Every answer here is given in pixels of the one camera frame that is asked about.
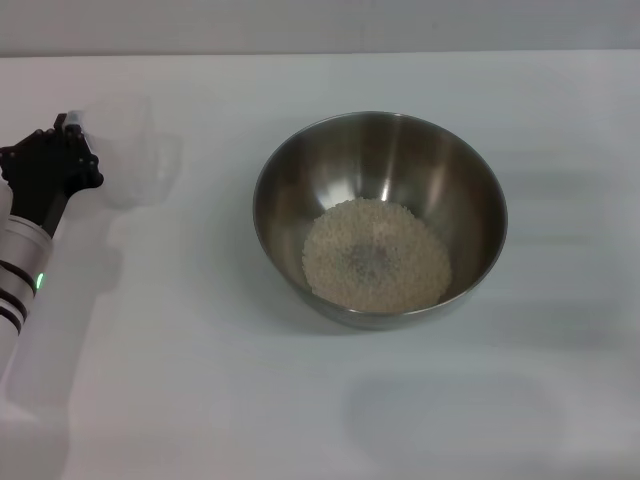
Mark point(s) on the white rice grains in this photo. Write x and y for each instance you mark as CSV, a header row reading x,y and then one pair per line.
x,y
340,235

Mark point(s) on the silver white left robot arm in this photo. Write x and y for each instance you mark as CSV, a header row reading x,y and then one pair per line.
x,y
25,245

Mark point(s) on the clear plastic measuring cup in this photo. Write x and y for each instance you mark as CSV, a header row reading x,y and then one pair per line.
x,y
142,165

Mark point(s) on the stainless steel mixing bowl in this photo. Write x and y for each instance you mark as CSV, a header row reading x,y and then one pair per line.
x,y
380,150

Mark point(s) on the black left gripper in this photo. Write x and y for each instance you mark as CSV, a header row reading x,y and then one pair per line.
x,y
35,175

